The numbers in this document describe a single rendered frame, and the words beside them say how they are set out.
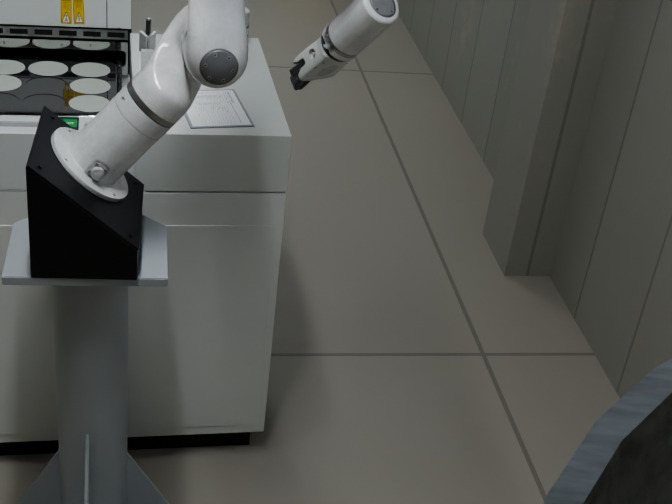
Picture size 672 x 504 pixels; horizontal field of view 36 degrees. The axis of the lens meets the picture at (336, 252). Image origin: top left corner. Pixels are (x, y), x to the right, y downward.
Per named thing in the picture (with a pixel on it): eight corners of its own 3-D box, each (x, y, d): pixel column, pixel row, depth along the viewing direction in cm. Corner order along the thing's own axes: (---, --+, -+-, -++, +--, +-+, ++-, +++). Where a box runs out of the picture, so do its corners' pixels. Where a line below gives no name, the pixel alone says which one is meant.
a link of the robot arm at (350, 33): (342, 8, 211) (321, 33, 206) (379, -27, 201) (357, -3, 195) (372, 38, 213) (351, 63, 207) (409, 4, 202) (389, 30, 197)
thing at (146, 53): (138, 75, 259) (139, 23, 252) (154, 75, 259) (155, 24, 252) (139, 85, 253) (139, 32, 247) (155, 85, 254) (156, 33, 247)
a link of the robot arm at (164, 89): (128, 101, 198) (215, 13, 191) (124, 57, 212) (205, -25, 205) (175, 137, 205) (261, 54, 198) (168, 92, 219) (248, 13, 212)
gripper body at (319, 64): (327, 61, 207) (299, 87, 216) (366, 55, 213) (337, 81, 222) (313, 27, 208) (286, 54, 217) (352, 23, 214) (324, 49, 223)
